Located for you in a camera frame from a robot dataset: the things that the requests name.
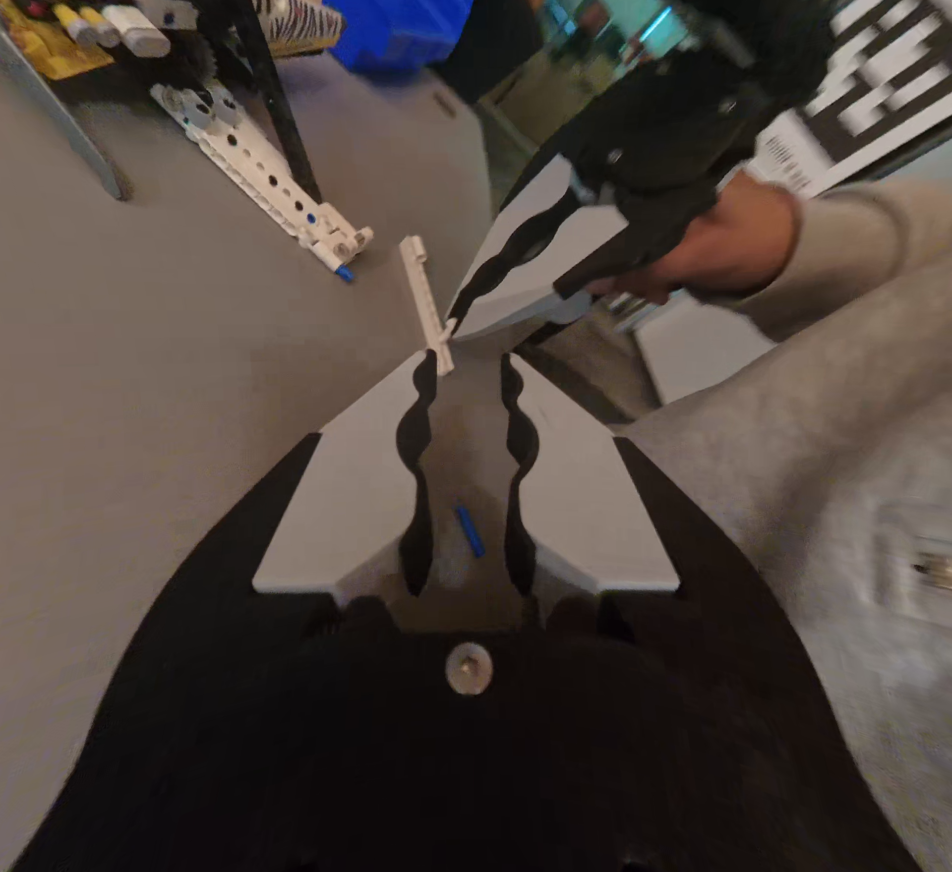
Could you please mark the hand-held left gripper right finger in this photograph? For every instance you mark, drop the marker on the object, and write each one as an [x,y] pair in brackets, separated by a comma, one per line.
[595,515]

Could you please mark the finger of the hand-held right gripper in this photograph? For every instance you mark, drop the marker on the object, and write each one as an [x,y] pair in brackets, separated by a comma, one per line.
[550,255]
[513,210]

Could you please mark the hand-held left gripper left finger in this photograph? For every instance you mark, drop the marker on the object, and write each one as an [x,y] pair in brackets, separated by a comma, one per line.
[335,515]

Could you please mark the long white lego beam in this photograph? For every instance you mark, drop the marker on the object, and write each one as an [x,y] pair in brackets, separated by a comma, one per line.
[425,292]

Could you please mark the person's right forearm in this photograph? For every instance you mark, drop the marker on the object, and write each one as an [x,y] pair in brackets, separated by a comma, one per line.
[877,247]

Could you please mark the blue lego pin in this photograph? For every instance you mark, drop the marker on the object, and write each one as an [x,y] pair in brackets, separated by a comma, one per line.
[470,531]

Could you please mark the white zebra lego helicopter model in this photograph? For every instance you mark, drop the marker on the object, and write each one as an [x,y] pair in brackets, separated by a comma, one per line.
[245,158]

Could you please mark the person's right hand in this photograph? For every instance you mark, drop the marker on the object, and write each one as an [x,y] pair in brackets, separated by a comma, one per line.
[736,240]

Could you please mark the black flat panel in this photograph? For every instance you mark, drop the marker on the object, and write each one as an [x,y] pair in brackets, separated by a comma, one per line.
[498,32]

